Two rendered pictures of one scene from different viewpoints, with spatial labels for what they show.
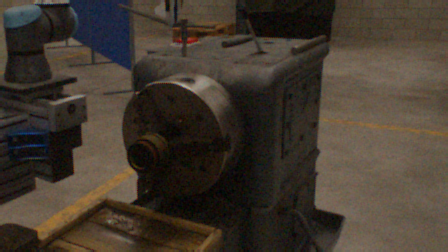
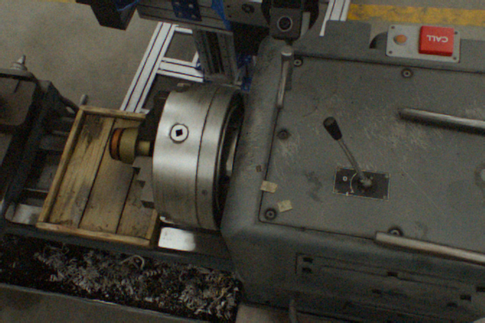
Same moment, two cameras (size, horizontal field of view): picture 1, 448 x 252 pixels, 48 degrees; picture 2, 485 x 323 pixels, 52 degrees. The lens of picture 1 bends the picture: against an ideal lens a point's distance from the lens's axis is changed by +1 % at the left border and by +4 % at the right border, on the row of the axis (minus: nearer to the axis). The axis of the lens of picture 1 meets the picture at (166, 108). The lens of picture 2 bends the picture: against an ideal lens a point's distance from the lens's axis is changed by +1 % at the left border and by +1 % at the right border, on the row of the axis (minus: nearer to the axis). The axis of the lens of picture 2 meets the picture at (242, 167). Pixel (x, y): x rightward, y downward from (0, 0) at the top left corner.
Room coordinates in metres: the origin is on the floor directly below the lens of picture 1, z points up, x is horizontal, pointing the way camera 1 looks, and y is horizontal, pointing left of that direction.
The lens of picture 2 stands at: (1.25, -0.54, 2.06)
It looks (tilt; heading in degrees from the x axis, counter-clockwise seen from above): 65 degrees down; 80
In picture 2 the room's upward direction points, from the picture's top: 11 degrees counter-clockwise
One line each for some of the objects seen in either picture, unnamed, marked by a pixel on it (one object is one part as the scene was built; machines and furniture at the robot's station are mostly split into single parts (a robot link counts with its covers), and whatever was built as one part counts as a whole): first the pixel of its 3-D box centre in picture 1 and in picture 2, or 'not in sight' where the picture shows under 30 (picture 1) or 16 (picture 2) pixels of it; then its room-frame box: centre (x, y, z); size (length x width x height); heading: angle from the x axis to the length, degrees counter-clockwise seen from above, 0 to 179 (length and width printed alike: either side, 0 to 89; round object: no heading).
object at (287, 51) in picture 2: (184, 37); (287, 69); (1.45, -0.06, 1.31); 0.02 x 0.02 x 0.12; 60
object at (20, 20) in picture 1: (25, 27); not in sight; (1.62, 0.45, 1.33); 0.13 x 0.12 x 0.14; 148
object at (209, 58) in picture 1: (233, 105); (382, 177); (1.60, -0.23, 1.06); 0.59 x 0.48 x 0.39; 149
